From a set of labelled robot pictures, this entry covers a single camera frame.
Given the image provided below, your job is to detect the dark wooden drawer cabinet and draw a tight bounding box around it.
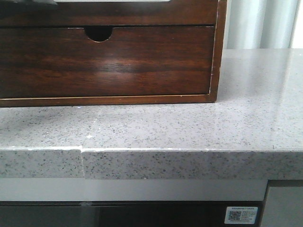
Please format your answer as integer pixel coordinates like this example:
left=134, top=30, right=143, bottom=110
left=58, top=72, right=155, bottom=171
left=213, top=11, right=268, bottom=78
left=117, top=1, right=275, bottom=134
left=0, top=0, right=227, bottom=107

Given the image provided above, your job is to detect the wooden drawer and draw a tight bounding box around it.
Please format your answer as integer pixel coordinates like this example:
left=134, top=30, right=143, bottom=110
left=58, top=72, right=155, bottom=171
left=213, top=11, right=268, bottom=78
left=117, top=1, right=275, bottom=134
left=0, top=0, right=226, bottom=27
left=0, top=26, right=214, bottom=98

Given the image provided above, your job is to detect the white curtain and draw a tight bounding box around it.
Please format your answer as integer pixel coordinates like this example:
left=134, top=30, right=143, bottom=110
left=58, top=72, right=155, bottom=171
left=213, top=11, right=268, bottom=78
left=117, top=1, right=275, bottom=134
left=223, top=0, right=303, bottom=49

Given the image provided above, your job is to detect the grey cabinet door panel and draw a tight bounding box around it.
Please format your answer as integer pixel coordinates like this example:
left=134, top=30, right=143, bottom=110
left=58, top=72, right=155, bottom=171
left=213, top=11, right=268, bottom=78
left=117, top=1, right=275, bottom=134
left=260, top=180, right=303, bottom=227

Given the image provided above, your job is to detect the black glass appliance door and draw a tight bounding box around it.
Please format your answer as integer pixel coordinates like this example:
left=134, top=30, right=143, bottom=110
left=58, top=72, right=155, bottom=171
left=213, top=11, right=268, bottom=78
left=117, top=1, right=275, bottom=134
left=0, top=201, right=263, bottom=227

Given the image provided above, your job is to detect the white QR code sticker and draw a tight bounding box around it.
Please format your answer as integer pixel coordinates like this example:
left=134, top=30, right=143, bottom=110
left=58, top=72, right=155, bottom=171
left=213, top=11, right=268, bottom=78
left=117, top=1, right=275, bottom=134
left=224, top=207, right=258, bottom=225

